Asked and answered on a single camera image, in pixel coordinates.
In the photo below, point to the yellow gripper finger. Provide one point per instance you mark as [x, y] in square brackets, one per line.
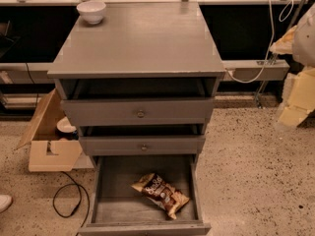
[284, 44]
[298, 97]

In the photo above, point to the brown chip bag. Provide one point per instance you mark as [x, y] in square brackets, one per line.
[161, 193]

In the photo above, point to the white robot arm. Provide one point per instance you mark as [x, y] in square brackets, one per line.
[303, 47]

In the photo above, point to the grey wooden drawer cabinet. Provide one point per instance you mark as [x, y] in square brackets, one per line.
[140, 51]

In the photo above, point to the grey top drawer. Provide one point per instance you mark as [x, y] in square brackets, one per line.
[118, 112]

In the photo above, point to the grey middle drawer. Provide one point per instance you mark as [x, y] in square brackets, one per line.
[142, 145]

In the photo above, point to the grey open bottom drawer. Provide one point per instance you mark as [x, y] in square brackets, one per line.
[119, 210]

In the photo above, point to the metal stand pole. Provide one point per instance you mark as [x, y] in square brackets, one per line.
[273, 59]

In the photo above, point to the white ceramic bowl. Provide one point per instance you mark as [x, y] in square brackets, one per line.
[92, 11]

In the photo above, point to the white bowl in box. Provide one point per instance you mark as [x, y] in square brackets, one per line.
[65, 126]

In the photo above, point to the open cardboard box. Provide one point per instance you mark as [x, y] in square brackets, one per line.
[50, 151]

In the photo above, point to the white shoe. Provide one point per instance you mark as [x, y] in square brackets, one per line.
[5, 202]

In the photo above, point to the grey wall rail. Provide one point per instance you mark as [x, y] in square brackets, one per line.
[243, 70]

